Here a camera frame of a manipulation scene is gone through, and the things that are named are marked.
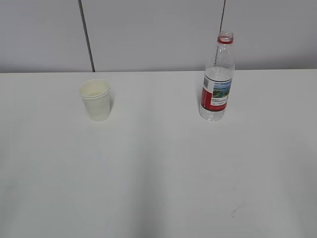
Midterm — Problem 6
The white paper cup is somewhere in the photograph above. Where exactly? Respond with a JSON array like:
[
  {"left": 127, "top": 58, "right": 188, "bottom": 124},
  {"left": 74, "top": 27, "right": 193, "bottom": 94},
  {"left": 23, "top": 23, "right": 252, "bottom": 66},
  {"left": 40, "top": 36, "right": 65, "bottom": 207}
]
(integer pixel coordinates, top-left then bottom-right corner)
[{"left": 79, "top": 79, "right": 110, "bottom": 121}]

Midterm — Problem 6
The clear plastic water bottle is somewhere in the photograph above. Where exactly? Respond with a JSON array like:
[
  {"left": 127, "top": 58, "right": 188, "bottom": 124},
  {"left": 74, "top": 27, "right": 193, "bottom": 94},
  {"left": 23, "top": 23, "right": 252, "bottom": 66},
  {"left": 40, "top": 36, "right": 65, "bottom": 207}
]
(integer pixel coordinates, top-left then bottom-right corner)
[{"left": 199, "top": 31, "right": 235, "bottom": 121}]

